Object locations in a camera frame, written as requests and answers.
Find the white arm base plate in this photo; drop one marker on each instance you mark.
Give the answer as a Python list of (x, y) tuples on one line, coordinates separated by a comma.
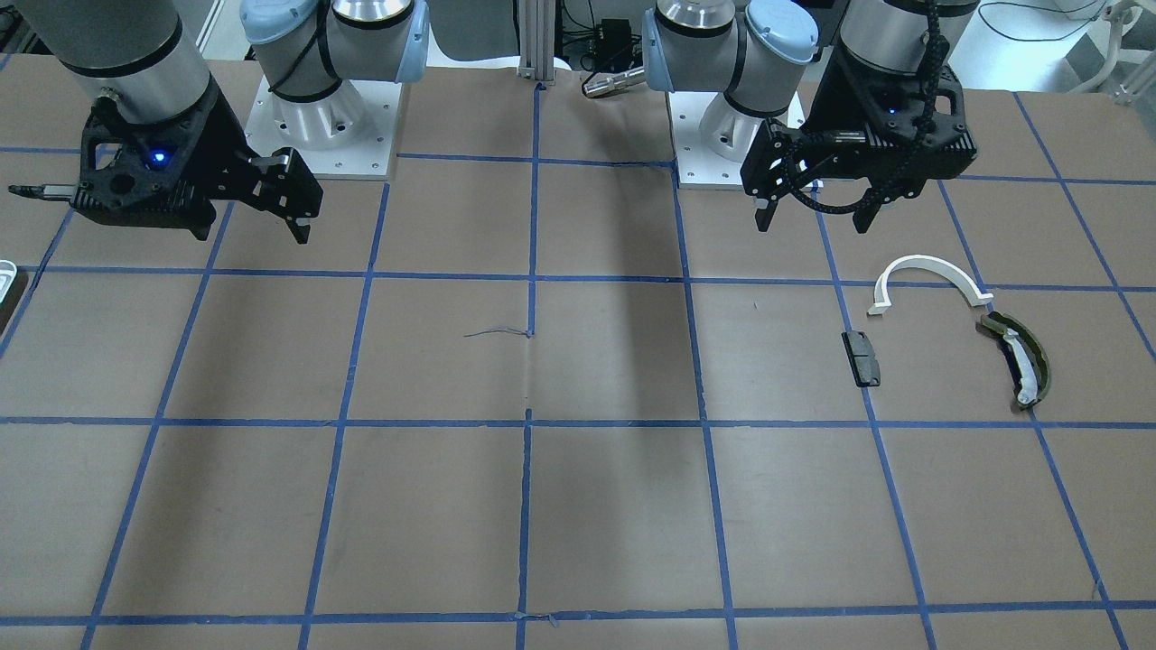
[(711, 140), (343, 149)]

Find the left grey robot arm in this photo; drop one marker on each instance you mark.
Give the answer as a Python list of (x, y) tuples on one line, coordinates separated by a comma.
[(755, 55)]

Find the black brake pad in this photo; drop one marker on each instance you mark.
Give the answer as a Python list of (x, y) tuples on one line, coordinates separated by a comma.
[(863, 362)]

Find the green brake shoe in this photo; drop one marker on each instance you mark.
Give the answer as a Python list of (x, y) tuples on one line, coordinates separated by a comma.
[(1027, 360)]

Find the silver metal tray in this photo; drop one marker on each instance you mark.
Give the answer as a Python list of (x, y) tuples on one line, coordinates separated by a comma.
[(8, 276)]

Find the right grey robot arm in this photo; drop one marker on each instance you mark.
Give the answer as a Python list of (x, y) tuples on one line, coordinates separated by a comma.
[(141, 51)]

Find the white curved plastic part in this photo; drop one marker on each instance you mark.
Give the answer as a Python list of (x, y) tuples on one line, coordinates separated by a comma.
[(953, 274)]

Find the aluminium frame post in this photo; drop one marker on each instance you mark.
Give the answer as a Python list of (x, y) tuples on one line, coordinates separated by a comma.
[(536, 23)]

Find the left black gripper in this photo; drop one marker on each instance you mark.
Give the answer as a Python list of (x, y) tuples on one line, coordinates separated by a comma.
[(835, 101)]

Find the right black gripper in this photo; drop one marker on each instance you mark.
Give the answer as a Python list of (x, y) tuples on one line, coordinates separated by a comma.
[(221, 135)]

